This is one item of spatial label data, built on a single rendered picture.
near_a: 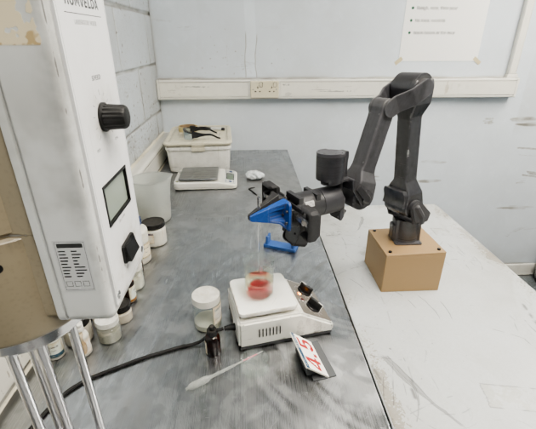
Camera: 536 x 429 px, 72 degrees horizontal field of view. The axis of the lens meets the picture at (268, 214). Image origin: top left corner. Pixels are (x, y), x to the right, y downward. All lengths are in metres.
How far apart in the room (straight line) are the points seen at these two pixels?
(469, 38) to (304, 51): 0.85
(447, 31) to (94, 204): 2.17
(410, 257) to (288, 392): 0.43
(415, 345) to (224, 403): 0.40
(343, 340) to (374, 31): 1.66
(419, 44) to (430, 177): 0.75
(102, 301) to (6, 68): 0.13
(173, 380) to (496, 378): 0.59
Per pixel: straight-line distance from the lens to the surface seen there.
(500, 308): 1.03
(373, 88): 2.12
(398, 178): 0.91
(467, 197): 2.61
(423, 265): 0.97
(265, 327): 0.76
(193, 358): 0.79
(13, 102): 0.22
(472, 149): 2.50
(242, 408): 0.70
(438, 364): 0.83
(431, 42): 2.26
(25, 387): 0.34
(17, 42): 0.21
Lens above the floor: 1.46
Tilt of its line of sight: 25 degrees down
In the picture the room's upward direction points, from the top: straight up
